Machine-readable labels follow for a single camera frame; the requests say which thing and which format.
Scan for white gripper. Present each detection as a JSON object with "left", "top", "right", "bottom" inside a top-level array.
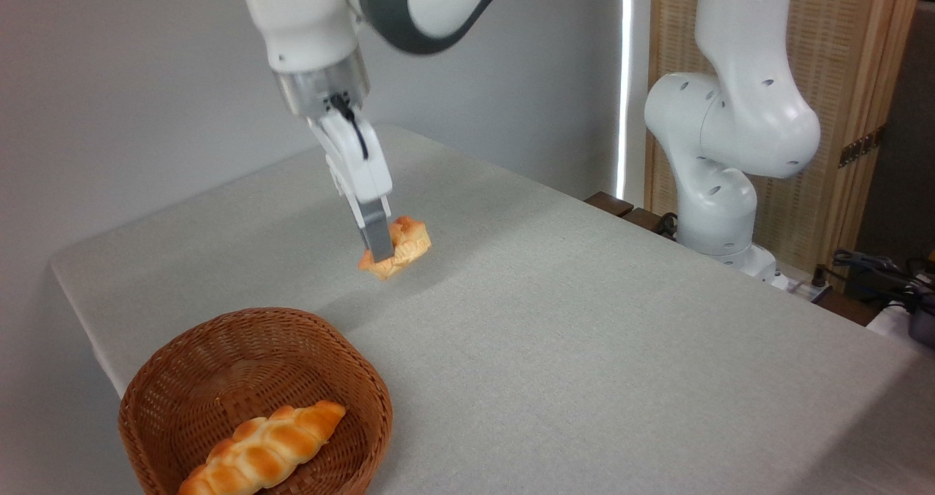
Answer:
[{"left": 307, "top": 108, "right": 396, "bottom": 262}]

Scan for round flower-shaped bread roll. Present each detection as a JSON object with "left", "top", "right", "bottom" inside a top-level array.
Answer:
[{"left": 357, "top": 215, "right": 432, "bottom": 281}]

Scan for long braided bread loaf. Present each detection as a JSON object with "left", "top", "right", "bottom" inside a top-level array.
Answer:
[{"left": 178, "top": 400, "right": 348, "bottom": 495}]

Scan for brown wicker basket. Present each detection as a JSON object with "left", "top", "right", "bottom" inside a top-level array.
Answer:
[{"left": 118, "top": 307, "right": 394, "bottom": 495}]

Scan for grey tablecloth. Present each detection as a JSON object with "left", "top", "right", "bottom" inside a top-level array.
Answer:
[{"left": 50, "top": 123, "right": 935, "bottom": 495}]

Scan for dark metal screen hinge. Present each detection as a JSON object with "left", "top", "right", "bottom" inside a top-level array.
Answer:
[{"left": 839, "top": 126, "right": 887, "bottom": 169}]

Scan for wooden woven folding screen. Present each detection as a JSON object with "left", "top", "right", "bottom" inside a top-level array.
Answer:
[{"left": 646, "top": 0, "right": 925, "bottom": 277}]

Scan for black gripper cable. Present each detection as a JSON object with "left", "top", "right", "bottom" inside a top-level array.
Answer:
[{"left": 329, "top": 93, "right": 370, "bottom": 161}]

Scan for black cable bundle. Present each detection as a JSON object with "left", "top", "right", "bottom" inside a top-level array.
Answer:
[{"left": 812, "top": 250, "right": 935, "bottom": 313}]

